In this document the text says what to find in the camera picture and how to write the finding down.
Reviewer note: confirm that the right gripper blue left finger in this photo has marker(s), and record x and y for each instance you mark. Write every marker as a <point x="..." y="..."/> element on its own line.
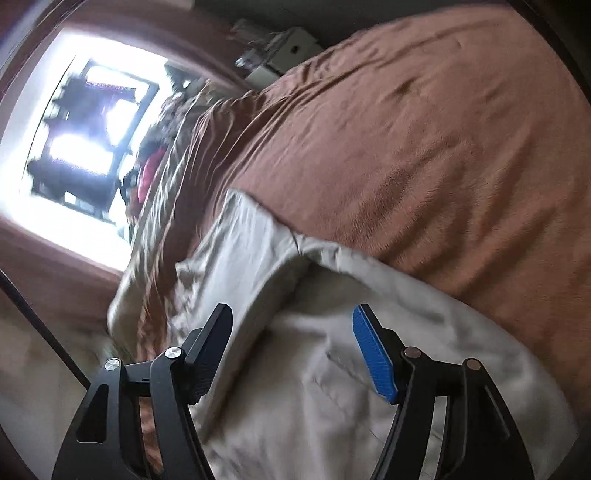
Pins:
<point x="204" y="348"/>

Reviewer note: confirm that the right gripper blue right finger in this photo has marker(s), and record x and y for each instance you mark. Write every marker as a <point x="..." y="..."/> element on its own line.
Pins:
<point x="381" y="349"/>

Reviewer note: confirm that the beige zip jacket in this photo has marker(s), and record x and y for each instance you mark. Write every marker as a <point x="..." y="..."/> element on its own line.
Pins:
<point x="292" y="397"/>

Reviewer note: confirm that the clothes heap on sill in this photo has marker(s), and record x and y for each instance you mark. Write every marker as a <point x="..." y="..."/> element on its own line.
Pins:
<point x="185" y="90"/>

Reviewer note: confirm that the olive beige duvet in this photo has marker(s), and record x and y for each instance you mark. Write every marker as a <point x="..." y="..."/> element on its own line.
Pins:
<point x="148" y="222"/>

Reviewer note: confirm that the left pink curtain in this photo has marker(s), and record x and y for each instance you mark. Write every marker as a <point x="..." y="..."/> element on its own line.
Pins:
<point x="61" y="286"/>

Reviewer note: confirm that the pink curtain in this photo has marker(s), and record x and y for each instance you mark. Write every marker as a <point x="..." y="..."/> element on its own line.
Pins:
<point x="193" y="40"/>
<point x="61" y="286"/>

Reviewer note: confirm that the pink plush cushion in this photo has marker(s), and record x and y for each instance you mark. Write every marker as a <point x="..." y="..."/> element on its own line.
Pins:
<point x="147" y="173"/>

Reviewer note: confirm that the black plush toy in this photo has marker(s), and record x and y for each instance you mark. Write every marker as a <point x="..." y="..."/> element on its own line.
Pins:
<point x="128" y="183"/>

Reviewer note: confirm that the rust brown duvet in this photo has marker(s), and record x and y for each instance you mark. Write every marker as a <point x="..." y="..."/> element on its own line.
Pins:
<point x="453" y="146"/>

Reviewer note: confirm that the white bedside nightstand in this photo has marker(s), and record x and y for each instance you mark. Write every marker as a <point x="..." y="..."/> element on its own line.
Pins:
<point x="270" y="54"/>

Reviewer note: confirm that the right pink curtain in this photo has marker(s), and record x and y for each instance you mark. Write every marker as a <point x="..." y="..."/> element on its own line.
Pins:
<point x="193" y="40"/>

